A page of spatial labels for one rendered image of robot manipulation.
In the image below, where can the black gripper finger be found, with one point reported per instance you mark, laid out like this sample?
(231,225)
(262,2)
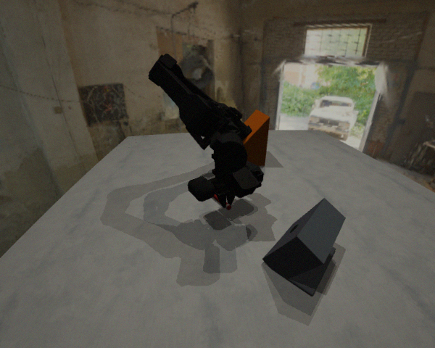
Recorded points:
(222,197)
(231,195)

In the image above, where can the dark grey sloped panel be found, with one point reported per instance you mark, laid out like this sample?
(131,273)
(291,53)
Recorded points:
(303,253)

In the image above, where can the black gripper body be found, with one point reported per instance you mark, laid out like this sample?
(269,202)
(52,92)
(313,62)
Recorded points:
(203,189)

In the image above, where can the dark red peg with white band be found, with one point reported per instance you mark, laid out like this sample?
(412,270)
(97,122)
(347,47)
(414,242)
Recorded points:
(228,207)

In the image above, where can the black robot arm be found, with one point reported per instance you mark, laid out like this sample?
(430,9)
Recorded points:
(219,124)

